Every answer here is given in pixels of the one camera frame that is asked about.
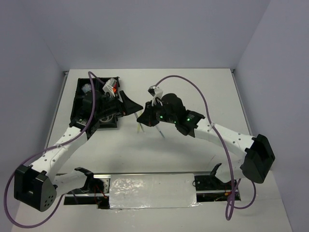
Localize large brown tape roll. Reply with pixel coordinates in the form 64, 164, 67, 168
99, 115, 113, 124

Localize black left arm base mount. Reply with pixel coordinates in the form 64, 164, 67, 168
70, 173, 111, 197

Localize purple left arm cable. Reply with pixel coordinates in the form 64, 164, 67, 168
3, 71, 100, 228

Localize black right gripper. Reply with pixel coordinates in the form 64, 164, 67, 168
137, 99, 177, 126

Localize black four-compartment organizer tray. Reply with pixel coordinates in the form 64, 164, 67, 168
70, 77, 118, 129

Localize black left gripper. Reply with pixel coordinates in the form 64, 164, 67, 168
95, 90, 143, 120

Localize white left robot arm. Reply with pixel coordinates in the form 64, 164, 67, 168
14, 90, 143, 212

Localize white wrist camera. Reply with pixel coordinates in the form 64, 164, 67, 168
102, 78, 117, 96
148, 86, 163, 106

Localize clear jar of paper clips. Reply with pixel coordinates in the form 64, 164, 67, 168
82, 84, 92, 95

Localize silver foil covered panel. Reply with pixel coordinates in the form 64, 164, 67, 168
109, 174, 198, 209

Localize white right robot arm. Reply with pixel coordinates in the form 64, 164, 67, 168
137, 93, 275, 184

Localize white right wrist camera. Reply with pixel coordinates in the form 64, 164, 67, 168
148, 86, 163, 106

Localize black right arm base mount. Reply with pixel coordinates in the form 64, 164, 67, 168
192, 163, 232, 192

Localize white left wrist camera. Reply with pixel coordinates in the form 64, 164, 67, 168
102, 78, 117, 96

